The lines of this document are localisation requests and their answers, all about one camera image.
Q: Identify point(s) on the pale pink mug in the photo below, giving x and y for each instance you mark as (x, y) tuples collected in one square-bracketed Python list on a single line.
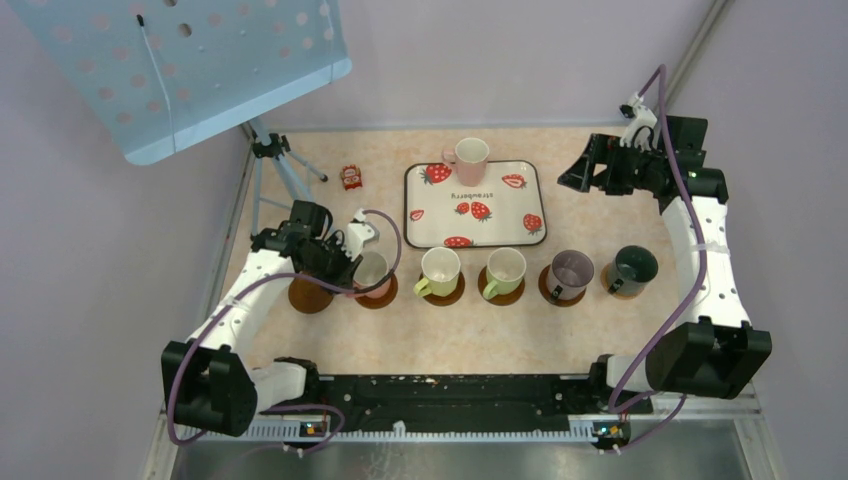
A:
[(468, 160)]

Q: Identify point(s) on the woven rattan coaster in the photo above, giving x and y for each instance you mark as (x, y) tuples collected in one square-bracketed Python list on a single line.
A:
[(607, 284)]

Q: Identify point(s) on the white cable duct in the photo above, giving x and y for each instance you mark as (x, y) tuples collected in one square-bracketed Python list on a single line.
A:
[(293, 431)]

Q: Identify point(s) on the dark green mug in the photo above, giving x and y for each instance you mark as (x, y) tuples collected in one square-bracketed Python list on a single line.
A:
[(634, 267)]

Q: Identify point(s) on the strawberry enamel tray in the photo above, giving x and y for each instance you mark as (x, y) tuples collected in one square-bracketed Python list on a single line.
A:
[(505, 210)]

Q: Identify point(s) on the blue perforated board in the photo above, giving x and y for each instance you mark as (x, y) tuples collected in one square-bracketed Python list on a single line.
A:
[(163, 76)]

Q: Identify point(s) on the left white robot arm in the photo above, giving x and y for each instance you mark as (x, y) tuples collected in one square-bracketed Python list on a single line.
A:
[(219, 346)]

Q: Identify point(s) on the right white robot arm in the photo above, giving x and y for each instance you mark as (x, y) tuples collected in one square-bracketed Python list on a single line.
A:
[(708, 348)]

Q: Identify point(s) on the small red toy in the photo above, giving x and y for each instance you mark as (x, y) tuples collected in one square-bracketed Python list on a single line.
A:
[(351, 177)]

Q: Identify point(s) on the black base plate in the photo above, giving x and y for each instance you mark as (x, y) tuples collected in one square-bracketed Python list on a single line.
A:
[(501, 403)]

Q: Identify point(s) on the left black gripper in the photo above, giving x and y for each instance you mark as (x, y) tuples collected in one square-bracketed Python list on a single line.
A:
[(346, 273)]

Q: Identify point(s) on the light green mug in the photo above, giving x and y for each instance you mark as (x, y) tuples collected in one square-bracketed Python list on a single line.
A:
[(505, 271)]

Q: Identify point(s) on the yellow green mug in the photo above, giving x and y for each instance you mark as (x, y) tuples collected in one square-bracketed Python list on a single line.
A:
[(440, 267)]

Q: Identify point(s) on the salmon pink mug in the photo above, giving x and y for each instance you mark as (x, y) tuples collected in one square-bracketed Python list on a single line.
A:
[(373, 267)]

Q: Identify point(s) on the purple mug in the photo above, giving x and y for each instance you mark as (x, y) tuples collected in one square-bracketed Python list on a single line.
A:
[(572, 271)]

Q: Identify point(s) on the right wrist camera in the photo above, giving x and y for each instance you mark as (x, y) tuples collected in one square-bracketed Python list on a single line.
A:
[(640, 130)]

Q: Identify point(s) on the brown wooden coaster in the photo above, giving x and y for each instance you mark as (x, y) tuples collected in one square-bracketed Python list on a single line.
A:
[(307, 297), (383, 301), (499, 300), (441, 301), (556, 300)]

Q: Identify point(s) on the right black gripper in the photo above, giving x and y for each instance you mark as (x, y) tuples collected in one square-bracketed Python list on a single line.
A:
[(580, 174)]

